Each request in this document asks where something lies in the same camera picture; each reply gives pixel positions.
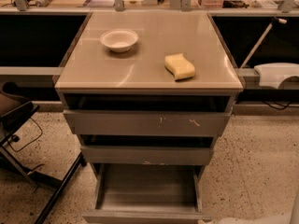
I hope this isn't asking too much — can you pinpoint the grey bottom drawer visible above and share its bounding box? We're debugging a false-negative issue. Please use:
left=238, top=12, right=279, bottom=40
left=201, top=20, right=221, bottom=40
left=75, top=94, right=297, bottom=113
left=83, top=164, right=211, bottom=224

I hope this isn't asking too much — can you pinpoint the grey drawer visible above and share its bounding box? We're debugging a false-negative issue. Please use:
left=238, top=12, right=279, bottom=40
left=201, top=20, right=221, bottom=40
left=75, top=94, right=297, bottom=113
left=81, top=146, right=213, bottom=165
left=83, top=164, right=211, bottom=224
left=64, top=110, right=230, bottom=137

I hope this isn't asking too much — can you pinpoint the grey drawer cabinet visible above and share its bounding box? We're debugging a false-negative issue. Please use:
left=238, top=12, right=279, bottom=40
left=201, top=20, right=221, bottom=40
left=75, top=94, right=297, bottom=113
left=52, top=10, right=246, bottom=224

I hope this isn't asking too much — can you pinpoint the grey top drawer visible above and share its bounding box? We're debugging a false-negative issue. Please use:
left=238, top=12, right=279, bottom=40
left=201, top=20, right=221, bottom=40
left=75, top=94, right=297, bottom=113
left=64, top=110, right=230, bottom=137

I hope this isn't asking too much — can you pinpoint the grey middle drawer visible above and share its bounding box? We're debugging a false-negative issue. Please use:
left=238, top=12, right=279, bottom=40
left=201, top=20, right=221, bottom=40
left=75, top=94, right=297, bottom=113
left=81, top=146, right=213, bottom=165

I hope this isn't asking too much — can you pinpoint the yellow curved sponge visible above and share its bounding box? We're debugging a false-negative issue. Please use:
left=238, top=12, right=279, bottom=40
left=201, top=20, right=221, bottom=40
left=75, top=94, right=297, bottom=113
left=164, top=53, right=195, bottom=81

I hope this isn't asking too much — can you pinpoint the white round bowl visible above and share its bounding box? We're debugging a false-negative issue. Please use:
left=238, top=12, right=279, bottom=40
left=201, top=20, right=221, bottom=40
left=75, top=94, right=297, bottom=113
left=100, top=29, right=138, bottom=53

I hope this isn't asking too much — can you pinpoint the dark tools pile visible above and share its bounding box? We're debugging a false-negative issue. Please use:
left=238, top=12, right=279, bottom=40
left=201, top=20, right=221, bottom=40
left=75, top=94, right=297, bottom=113
left=222, top=0, right=249, bottom=8

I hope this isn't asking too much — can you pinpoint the white rod with black tip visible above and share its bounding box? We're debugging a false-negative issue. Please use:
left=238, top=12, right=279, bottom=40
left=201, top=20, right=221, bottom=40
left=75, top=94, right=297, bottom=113
left=239, top=17, right=288, bottom=68

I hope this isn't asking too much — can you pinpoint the black floor cable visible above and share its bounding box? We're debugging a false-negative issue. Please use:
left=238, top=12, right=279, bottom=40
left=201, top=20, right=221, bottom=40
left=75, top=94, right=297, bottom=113
left=6, top=117, right=45, bottom=173

